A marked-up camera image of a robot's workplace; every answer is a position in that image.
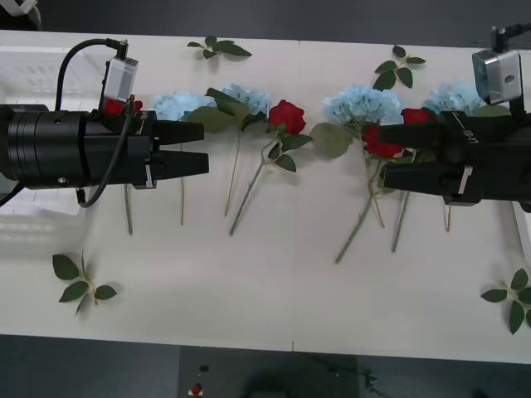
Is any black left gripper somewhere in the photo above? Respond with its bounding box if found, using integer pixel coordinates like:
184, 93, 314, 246
84, 109, 210, 191

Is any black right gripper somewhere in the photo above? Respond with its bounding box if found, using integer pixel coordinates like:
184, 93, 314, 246
377, 109, 531, 206

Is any red rose green stem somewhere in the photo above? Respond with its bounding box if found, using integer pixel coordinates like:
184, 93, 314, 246
391, 106, 440, 253
334, 124, 416, 265
103, 94, 145, 236
228, 99, 314, 236

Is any pale blue flower green stem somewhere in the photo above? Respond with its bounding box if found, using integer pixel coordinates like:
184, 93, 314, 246
206, 82, 273, 218
421, 80, 512, 232
309, 84, 406, 228
152, 90, 238, 227

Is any green leaf twig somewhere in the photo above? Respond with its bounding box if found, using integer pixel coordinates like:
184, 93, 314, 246
372, 44, 427, 91
480, 267, 531, 336
186, 35, 253, 60
51, 250, 119, 318

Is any shallow white box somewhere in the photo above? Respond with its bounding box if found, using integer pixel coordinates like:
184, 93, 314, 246
0, 45, 110, 250
510, 201, 531, 260

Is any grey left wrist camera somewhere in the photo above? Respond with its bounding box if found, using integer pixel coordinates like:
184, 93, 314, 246
101, 56, 140, 104

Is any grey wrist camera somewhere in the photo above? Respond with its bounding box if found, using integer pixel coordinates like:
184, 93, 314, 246
101, 56, 140, 104
471, 25, 531, 115

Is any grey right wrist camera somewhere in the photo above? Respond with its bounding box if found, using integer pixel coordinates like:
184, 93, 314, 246
471, 25, 531, 115

